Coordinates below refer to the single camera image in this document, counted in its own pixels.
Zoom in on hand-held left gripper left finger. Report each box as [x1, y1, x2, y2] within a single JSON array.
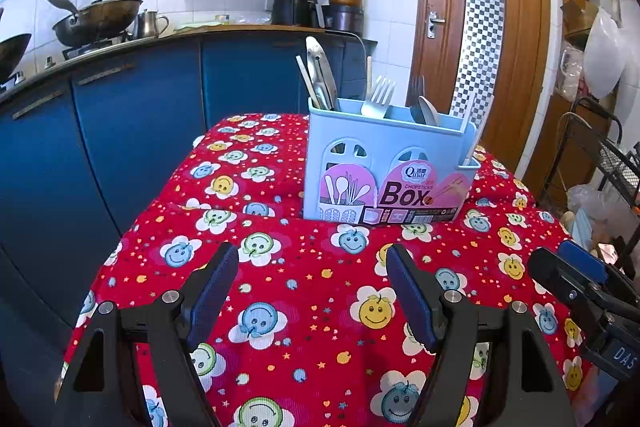
[[52, 242, 241, 427]]

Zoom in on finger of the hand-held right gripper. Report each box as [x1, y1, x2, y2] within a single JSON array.
[[557, 239, 640, 303], [528, 247, 617, 324]]

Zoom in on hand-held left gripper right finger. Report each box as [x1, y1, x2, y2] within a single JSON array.
[[385, 243, 573, 427]]

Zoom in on white plastic chopstick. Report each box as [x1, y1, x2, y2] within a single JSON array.
[[460, 91, 479, 132], [464, 94, 496, 166]]

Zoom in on light blue utensil box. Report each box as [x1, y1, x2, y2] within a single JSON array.
[[302, 97, 482, 225]]

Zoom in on metal spoon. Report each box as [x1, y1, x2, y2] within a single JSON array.
[[417, 96, 442, 128]]

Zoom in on white plastic fork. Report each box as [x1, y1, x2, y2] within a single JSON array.
[[361, 76, 397, 118]]

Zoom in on metal fork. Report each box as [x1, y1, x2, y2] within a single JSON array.
[[409, 74, 427, 125]]

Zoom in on metal tongs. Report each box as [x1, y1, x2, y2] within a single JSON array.
[[305, 36, 340, 112]]

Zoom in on crumpled plastic bag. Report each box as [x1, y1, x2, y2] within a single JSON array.
[[567, 184, 638, 253]]

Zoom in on red smiley flower blanket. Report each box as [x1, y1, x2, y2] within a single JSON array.
[[60, 112, 596, 427]]

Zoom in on black metal rack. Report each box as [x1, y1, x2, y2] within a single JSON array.
[[537, 97, 640, 268]]

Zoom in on blue kitchen cabinet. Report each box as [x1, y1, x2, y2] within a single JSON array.
[[0, 24, 378, 358]]

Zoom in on clear bag with items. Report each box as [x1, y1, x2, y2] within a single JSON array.
[[557, 44, 586, 100]]

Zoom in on wooden door with glass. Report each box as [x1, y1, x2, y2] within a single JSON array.
[[417, 0, 552, 178]]

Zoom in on white plastic bag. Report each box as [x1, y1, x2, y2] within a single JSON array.
[[582, 7, 628, 100]]

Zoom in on cardboard box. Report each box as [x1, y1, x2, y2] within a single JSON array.
[[560, 0, 598, 35]]

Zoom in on gas stove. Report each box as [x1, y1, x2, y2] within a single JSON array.
[[0, 36, 129, 96]]

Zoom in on metal kettle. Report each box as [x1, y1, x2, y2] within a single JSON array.
[[134, 9, 171, 38]]

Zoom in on stacked pots on counter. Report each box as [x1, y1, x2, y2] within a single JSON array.
[[322, 0, 365, 32]]

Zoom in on large black wok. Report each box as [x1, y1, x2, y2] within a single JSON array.
[[44, 0, 145, 48]]

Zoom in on black air fryer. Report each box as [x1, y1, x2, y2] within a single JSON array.
[[271, 0, 326, 28]]

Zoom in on small black wok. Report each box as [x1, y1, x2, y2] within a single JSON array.
[[0, 7, 32, 82]]

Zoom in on metal door handle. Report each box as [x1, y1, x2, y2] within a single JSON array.
[[426, 11, 446, 40]]

